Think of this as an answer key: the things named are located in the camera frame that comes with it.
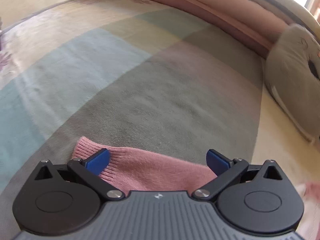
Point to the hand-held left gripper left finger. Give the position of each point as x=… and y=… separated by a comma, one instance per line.
x=98, y=160

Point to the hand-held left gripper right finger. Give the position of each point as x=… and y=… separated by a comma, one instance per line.
x=217, y=162

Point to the pink and white knit sweater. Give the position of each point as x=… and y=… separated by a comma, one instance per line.
x=150, y=166

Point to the pastel patchwork bed sheet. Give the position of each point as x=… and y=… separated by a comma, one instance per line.
x=150, y=80

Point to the grey cat face cushion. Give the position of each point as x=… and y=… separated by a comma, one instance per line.
x=292, y=75

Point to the pink folded quilt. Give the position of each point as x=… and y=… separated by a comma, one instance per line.
x=200, y=2

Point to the window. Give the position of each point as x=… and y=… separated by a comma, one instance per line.
x=313, y=5

